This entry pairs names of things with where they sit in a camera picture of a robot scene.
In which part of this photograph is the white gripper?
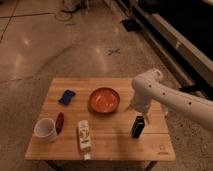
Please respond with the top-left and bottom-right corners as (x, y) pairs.
(130, 99), (151, 124)

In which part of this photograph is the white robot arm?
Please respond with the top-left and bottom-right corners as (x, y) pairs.
(130, 68), (213, 132)

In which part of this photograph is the black whiteboard eraser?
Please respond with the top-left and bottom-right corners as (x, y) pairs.
(131, 116), (145, 138)

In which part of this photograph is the orange bowl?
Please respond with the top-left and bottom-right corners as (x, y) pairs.
(88, 87), (120, 114)

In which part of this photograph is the wooden table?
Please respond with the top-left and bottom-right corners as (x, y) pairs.
(25, 78), (176, 161)

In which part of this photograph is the white bottle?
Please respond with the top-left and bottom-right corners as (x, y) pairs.
(78, 120), (91, 160)

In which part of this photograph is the blue sponge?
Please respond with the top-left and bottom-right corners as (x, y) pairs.
(58, 90), (76, 106)

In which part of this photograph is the black floor mat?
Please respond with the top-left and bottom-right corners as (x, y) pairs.
(121, 19), (140, 32)

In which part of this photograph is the white cup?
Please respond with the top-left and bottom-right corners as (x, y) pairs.
(34, 118), (57, 142)

